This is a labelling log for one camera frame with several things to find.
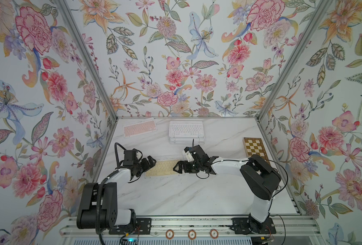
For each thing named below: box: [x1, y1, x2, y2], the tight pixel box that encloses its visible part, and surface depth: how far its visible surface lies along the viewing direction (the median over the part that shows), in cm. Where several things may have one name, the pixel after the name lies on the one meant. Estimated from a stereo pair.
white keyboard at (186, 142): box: [168, 140, 206, 144], surface depth 109 cm
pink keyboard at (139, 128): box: [122, 119, 158, 138], surface depth 116 cm
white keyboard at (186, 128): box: [168, 120, 204, 138], surface depth 112 cm
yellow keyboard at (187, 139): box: [168, 137, 206, 141], surface depth 108 cm
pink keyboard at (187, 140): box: [169, 139, 206, 142], surface depth 109 cm
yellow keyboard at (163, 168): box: [145, 159, 180, 177], surface depth 95 cm
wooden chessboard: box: [242, 137, 271, 166], surface depth 103 cm
